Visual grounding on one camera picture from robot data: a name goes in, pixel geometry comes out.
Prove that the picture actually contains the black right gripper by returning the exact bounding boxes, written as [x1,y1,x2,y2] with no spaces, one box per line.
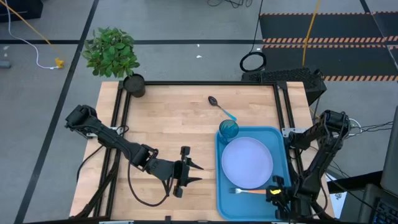
[266,175,293,221]

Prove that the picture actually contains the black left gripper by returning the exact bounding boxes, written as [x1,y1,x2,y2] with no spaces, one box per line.
[145,146,205,198]

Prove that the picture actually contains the fork with orange handle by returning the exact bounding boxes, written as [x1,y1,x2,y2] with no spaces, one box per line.
[228,187,267,195]

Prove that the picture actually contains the lilac round plate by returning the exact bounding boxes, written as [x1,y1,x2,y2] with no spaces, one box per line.
[221,136,274,190]

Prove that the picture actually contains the teal translucent cup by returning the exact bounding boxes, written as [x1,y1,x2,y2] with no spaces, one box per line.
[218,119,240,144]

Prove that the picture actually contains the spoon with teal handle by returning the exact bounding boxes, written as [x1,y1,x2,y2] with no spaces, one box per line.
[208,95,238,122]

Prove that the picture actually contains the blue plastic tray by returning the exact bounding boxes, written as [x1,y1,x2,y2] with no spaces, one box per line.
[215,126,295,222]

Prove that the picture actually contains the white printed sheet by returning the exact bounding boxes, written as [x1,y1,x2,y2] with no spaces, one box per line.
[328,174,346,219]

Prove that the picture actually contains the black desk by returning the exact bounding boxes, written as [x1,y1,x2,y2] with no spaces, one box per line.
[326,170,398,224]

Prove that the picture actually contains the black plant pot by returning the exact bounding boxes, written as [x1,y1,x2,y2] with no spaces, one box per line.
[123,73,147,98]

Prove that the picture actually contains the black keyboard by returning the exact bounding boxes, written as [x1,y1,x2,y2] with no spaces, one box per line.
[371,197,398,224]

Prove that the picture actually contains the black perforated crate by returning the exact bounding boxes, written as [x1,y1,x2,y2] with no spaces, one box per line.
[241,66,328,100]

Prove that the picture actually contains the grey monitor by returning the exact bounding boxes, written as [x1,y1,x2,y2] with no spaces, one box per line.
[380,105,398,197]

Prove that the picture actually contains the black hazard-striped floor mat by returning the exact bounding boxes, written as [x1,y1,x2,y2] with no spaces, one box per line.
[259,12,398,44]
[262,45,398,82]

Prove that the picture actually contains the green leafy plant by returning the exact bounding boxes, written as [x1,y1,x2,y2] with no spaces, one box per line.
[80,27,141,78]

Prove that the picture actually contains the black cabinet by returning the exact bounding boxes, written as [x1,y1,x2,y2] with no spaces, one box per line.
[0,0,44,22]

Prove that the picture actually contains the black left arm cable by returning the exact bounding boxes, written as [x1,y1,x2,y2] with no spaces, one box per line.
[126,161,175,208]

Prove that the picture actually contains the black aluminium table frame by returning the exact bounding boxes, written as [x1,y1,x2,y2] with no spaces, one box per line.
[73,80,335,224]

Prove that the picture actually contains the white power cable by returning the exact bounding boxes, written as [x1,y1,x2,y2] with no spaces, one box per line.
[347,118,364,138]

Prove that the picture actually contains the black base cable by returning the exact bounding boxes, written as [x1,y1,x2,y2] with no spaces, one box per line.
[76,144,105,183]

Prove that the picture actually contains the black coiled cable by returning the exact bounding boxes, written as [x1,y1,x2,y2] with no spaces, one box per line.
[239,0,267,73]

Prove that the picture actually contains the black power cables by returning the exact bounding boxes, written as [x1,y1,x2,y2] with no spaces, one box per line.
[351,121,394,138]

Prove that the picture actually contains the yellow hanging cable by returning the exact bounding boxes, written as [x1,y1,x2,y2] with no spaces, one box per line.
[302,0,322,66]

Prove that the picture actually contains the yellow cable with plug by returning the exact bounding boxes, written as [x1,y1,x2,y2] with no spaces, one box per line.
[0,0,65,69]

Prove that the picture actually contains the black cable bundle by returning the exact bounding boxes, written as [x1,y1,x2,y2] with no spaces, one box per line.
[206,0,253,9]

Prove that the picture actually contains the white floor cable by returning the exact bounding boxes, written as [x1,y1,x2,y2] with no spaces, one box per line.
[4,0,60,70]

